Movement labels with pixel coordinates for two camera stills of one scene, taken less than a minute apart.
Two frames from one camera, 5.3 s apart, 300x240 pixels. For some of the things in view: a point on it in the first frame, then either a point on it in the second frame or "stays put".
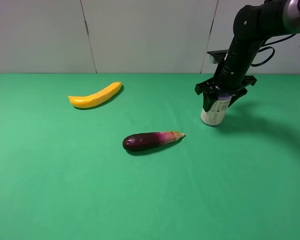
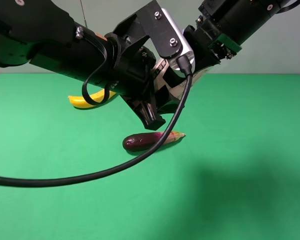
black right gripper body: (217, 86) -> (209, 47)
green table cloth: (58, 172) stays put
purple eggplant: (143, 141) stays put
